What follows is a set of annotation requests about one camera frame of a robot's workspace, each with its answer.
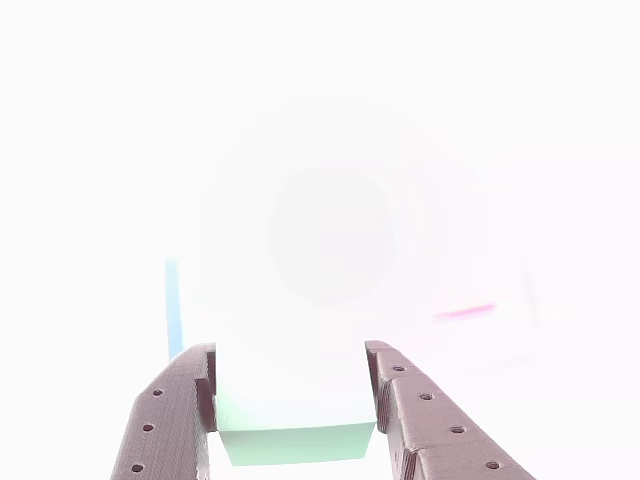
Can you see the purple block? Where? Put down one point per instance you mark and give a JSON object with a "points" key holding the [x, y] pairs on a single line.
{"points": [[465, 311]]}

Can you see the green block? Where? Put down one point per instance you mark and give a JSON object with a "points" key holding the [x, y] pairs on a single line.
{"points": [[295, 445]]}

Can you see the blue tape square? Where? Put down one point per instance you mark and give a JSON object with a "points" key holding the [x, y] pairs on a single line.
{"points": [[174, 310]]}

